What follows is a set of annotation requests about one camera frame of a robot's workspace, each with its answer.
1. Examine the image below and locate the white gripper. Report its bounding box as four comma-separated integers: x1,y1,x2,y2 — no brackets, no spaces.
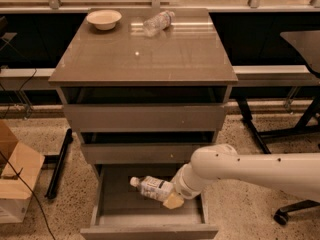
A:
163,165,202,209

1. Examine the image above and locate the blue label plastic bottle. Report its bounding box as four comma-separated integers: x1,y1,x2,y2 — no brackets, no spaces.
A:
130,176,174,202

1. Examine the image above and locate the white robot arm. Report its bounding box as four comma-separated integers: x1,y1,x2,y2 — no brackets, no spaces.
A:
164,144,320,209

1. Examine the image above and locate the bottom grey open drawer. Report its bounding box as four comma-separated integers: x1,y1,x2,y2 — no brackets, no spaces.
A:
81,164,218,240

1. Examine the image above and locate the middle grey drawer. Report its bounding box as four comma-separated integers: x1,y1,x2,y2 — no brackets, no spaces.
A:
81,131,217,164

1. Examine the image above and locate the grey drawer cabinet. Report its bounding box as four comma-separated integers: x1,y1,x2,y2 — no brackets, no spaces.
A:
48,7,240,178

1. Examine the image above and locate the top grey drawer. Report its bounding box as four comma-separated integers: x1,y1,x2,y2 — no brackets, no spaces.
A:
61,86,231,133

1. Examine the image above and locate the clear crushed plastic bottle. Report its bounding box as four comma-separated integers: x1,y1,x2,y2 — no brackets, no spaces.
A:
143,10,175,37

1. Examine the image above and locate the black table leg right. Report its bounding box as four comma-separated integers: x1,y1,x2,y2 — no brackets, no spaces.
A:
236,97,270,154

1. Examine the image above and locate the black table leg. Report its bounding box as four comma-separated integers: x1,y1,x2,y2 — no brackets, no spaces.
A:
236,97,270,154
45,128,73,199

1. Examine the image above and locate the black table leg left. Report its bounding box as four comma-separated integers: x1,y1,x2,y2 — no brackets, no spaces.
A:
45,128,73,199

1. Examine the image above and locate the cardboard box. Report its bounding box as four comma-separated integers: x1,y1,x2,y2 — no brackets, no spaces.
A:
0,120,45,224

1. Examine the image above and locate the white paper bowl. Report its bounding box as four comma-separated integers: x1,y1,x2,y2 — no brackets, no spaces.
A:
86,10,122,31

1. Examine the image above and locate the black office chair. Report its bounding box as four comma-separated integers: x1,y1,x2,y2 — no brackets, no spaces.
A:
259,29,320,226

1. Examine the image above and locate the black cable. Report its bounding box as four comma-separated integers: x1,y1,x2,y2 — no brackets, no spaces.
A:
0,67,58,240

